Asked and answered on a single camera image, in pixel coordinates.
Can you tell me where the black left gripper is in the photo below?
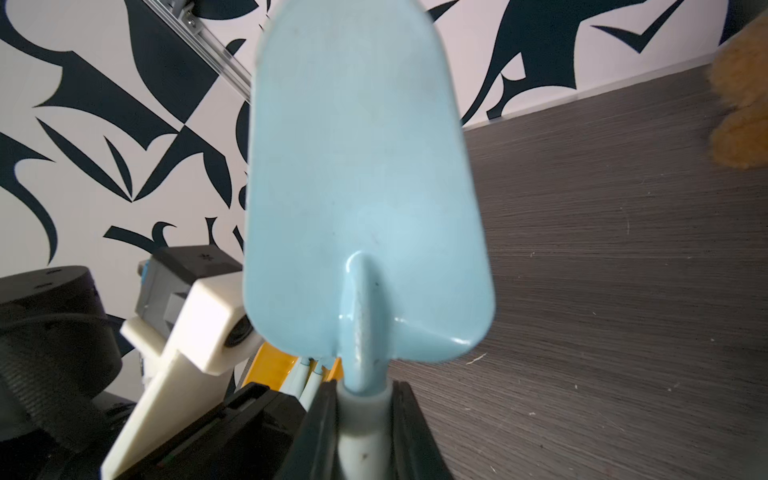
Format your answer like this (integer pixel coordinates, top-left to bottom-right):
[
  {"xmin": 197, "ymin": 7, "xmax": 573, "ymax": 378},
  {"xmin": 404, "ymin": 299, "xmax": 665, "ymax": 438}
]
[{"xmin": 119, "ymin": 383, "xmax": 306, "ymax": 479}]

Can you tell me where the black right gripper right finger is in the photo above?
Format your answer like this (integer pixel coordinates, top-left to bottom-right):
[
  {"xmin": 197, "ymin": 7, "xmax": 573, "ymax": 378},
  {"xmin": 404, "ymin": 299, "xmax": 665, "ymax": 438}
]
[{"xmin": 392, "ymin": 381, "xmax": 453, "ymax": 480}]

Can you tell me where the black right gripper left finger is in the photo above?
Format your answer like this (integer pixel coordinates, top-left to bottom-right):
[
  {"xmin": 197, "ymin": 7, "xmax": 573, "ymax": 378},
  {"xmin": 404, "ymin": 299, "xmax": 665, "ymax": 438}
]
[{"xmin": 275, "ymin": 380, "xmax": 338, "ymax": 480}]

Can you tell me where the light blue dirty-handle shovel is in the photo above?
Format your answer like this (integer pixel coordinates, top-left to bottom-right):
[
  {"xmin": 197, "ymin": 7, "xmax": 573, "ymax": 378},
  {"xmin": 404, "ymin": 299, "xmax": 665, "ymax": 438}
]
[{"xmin": 243, "ymin": 1, "xmax": 495, "ymax": 479}]

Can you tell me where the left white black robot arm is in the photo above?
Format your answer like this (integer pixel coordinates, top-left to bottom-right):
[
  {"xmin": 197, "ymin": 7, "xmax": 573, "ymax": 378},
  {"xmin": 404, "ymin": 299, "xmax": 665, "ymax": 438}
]
[{"xmin": 1, "ymin": 266, "xmax": 305, "ymax": 479}]

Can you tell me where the yellow plastic storage box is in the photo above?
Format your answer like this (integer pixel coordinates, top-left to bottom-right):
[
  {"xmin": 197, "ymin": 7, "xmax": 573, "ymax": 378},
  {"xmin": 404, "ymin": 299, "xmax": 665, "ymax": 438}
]
[{"xmin": 239, "ymin": 343, "xmax": 344, "ymax": 391}]

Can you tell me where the brown plush dog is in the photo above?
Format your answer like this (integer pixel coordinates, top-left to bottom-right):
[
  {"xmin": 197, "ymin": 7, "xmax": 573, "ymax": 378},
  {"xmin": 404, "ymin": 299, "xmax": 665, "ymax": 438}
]
[{"xmin": 708, "ymin": 11, "xmax": 767, "ymax": 170}]

